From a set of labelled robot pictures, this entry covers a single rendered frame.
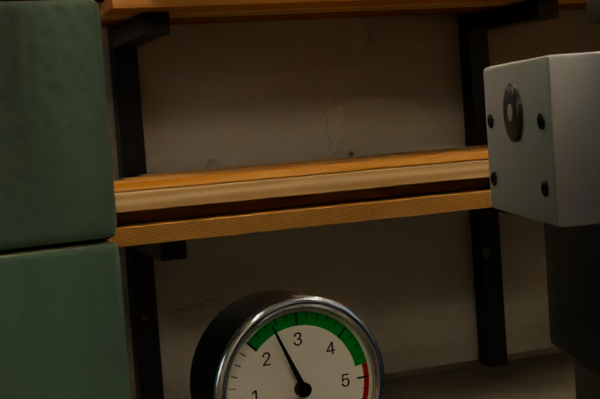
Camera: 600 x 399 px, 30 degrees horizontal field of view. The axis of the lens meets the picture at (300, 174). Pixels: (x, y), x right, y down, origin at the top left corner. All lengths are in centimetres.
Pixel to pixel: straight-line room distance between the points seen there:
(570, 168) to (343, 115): 250
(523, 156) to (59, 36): 32
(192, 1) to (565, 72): 189
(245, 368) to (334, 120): 271
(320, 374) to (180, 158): 256
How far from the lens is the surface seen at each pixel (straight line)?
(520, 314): 337
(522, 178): 65
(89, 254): 42
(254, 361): 37
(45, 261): 41
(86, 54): 42
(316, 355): 38
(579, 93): 60
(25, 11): 41
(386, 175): 259
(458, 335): 328
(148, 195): 242
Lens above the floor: 75
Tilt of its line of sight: 3 degrees down
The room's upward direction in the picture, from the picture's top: 4 degrees counter-clockwise
